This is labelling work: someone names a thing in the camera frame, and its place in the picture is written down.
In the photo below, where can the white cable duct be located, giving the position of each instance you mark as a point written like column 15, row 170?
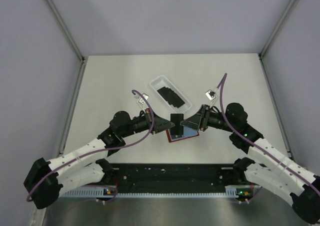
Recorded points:
column 105, row 193

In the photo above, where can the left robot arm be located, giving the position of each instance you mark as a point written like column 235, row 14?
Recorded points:
column 47, row 180

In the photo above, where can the left aluminium frame post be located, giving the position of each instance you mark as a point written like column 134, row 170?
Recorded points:
column 64, row 29

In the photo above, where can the white plastic tray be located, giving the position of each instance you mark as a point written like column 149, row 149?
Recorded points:
column 161, row 81

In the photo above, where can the red leather card holder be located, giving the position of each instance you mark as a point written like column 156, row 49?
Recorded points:
column 187, row 133

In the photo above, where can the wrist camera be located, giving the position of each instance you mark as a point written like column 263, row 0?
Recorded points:
column 141, row 101
column 211, row 95

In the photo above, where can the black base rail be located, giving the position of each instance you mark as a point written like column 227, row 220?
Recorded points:
column 174, row 178

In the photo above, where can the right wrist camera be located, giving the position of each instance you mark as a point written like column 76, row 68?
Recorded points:
column 211, row 95

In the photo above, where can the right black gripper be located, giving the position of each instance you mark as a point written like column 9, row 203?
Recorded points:
column 200, row 120

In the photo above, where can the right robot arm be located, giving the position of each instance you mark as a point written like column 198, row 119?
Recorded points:
column 264, row 165

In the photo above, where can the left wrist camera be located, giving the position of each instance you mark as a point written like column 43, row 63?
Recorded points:
column 141, row 101

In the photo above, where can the aluminium frame post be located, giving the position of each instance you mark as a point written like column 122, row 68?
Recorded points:
column 64, row 29
column 278, row 27

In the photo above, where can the right aluminium frame post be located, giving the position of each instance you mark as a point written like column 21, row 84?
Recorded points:
column 278, row 27

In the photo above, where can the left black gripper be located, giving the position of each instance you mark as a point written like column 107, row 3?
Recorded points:
column 160, row 124

